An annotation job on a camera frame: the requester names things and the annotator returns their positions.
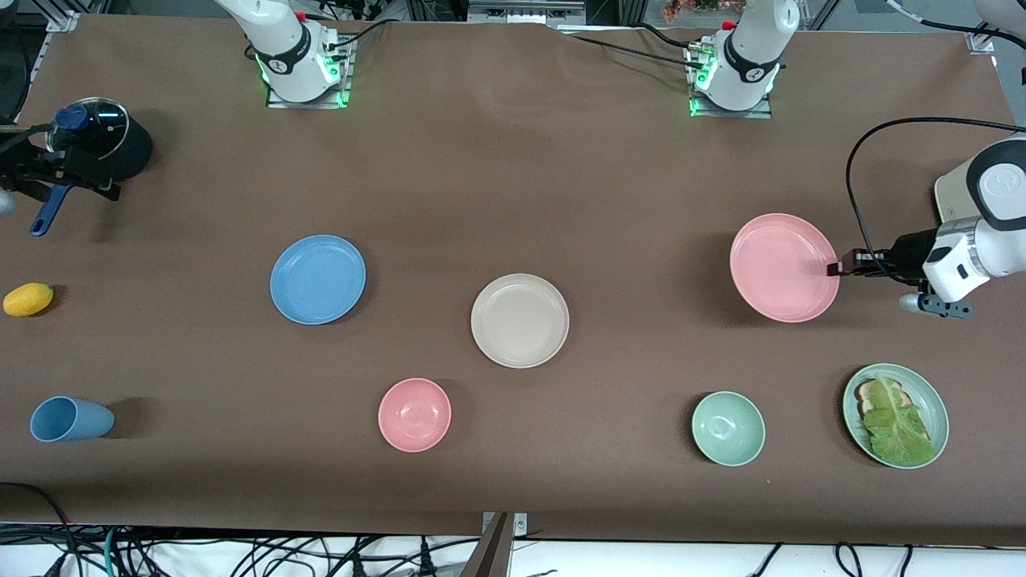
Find pink shallow plate bowl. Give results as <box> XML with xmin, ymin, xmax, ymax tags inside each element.
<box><xmin>729</xmin><ymin>212</ymin><xmax>841</xmax><ymax>324</ymax></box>

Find blue shallow plate bowl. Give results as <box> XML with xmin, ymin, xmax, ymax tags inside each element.
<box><xmin>269</xmin><ymin>234</ymin><xmax>367</xmax><ymax>326</ymax></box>

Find glass lid blue knob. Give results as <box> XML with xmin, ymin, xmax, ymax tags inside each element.
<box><xmin>46</xmin><ymin>97</ymin><xmax>129</xmax><ymax>165</ymax></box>

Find dark blue saucepan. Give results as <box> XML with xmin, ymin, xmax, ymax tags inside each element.
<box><xmin>30</xmin><ymin>96</ymin><xmax>153</xmax><ymax>237</ymax></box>

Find cream white toaster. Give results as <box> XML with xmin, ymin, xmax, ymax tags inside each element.
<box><xmin>934</xmin><ymin>160</ymin><xmax>988</xmax><ymax>227</ymax></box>

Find yellow lemon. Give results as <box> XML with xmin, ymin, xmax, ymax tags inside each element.
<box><xmin>2</xmin><ymin>282</ymin><xmax>55</xmax><ymax>317</ymax></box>

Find toast bread slice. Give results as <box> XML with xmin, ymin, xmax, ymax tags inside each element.
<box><xmin>854</xmin><ymin>379</ymin><xmax>911</xmax><ymax>418</ymax></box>

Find green lettuce leaf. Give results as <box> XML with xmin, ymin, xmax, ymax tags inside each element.
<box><xmin>862</xmin><ymin>375</ymin><xmax>937</xmax><ymax>467</ymax></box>

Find green plate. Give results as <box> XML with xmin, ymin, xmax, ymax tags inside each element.
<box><xmin>842</xmin><ymin>363</ymin><xmax>950</xmax><ymax>470</ymax></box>

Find green deep bowl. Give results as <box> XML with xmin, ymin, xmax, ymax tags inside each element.
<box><xmin>691</xmin><ymin>390</ymin><xmax>766</xmax><ymax>467</ymax></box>

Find blue cup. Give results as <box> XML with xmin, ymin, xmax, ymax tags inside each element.
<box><xmin>30</xmin><ymin>396</ymin><xmax>115</xmax><ymax>443</ymax></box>

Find colourful artificial flowers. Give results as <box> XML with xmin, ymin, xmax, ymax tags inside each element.
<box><xmin>664</xmin><ymin>0</ymin><xmax>746</xmax><ymax>21</ymax></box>

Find brown table cover mat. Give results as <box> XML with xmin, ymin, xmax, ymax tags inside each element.
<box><xmin>0</xmin><ymin>14</ymin><xmax>1026</xmax><ymax>546</ymax></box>

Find beige shallow plate bowl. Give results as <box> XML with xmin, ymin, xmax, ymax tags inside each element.
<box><xmin>470</xmin><ymin>273</ymin><xmax>571</xmax><ymax>369</ymax></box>

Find pink deep bowl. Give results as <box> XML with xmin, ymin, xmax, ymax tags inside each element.
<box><xmin>378</xmin><ymin>377</ymin><xmax>452</xmax><ymax>454</ymax></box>

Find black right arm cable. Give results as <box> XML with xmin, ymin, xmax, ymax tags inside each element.
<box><xmin>0</xmin><ymin>122</ymin><xmax>53</xmax><ymax>153</ymax></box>

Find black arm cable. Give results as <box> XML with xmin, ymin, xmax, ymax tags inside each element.
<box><xmin>0</xmin><ymin>122</ymin><xmax>53</xmax><ymax>153</ymax></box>
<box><xmin>846</xmin><ymin>117</ymin><xmax>1026</xmax><ymax>286</ymax></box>

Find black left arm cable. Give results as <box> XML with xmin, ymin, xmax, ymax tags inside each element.
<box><xmin>846</xmin><ymin>117</ymin><xmax>1026</xmax><ymax>286</ymax></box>

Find black base cable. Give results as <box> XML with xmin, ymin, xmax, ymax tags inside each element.
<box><xmin>325</xmin><ymin>18</ymin><xmax>406</xmax><ymax>50</ymax></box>
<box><xmin>637</xmin><ymin>22</ymin><xmax>700</xmax><ymax>52</ymax></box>
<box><xmin>561</xmin><ymin>32</ymin><xmax>708</xmax><ymax>70</ymax></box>

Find black floor cable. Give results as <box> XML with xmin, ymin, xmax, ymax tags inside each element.
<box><xmin>0</xmin><ymin>482</ymin><xmax>77</xmax><ymax>577</ymax></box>

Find aluminium frame profile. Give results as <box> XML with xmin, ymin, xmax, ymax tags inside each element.
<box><xmin>467</xmin><ymin>0</ymin><xmax>586</xmax><ymax>26</ymax></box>

